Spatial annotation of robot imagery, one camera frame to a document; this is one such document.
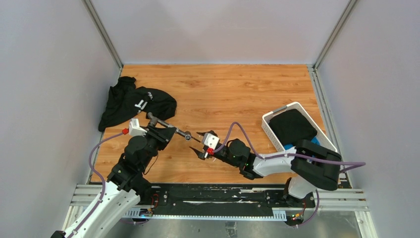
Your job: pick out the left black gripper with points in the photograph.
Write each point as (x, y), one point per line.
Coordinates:
(163, 135)

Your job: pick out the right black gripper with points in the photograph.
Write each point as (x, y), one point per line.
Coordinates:
(201, 154)

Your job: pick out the grey tee pipe fitting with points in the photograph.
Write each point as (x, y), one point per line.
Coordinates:
(180, 132)

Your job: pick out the grey faucet with lever handle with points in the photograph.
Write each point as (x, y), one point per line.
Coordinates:
(154, 121)

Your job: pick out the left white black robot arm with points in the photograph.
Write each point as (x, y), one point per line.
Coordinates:
(125, 185)

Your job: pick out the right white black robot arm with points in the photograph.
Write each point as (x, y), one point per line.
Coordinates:
(315, 167)

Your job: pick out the black cloth with white print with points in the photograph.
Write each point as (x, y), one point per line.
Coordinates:
(125, 101)

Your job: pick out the black cloth in basket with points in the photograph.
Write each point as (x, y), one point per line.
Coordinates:
(291, 126)

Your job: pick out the blue cloth in basket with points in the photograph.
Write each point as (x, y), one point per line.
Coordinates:
(288, 146)

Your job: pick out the white plastic basket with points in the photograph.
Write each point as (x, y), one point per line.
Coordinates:
(322, 138)

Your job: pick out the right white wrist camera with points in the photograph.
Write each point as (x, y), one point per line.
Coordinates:
(210, 140)

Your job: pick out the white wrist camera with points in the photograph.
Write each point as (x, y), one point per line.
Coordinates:
(210, 140)
(135, 129)

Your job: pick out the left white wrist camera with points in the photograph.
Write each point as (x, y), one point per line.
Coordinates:
(135, 129)

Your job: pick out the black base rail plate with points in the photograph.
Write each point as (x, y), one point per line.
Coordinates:
(197, 201)

